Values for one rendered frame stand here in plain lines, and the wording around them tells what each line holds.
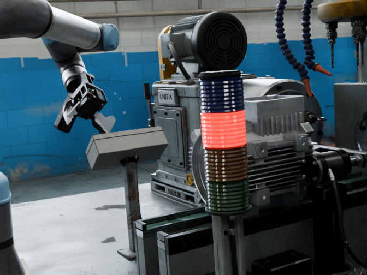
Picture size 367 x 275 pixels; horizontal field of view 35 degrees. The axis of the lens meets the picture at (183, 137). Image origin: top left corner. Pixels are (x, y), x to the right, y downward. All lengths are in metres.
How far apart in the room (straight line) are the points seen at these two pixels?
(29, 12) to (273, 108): 0.56
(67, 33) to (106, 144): 0.33
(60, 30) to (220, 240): 0.78
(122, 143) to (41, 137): 5.37
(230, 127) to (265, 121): 0.39
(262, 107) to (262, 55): 6.42
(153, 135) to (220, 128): 0.57
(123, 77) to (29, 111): 1.14
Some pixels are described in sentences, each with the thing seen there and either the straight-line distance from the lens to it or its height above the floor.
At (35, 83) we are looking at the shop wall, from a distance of 6.57.
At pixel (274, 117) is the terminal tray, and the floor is 1.11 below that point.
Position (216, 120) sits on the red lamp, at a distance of 0.74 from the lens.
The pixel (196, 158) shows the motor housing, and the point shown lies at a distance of 1.19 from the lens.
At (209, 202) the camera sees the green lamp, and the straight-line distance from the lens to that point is 0.77.
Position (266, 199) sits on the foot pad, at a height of 0.97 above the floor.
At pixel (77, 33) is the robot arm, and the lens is 1.47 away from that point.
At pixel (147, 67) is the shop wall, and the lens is 6.88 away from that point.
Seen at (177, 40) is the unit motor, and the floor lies 1.29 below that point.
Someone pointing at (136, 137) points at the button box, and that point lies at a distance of 1.28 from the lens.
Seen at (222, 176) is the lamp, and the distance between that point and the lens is 0.75.
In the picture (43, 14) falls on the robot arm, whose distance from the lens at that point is 1.32.
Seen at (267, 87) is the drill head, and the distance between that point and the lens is 1.47.
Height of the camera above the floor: 1.24
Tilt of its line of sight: 8 degrees down
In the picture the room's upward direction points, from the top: 4 degrees counter-clockwise
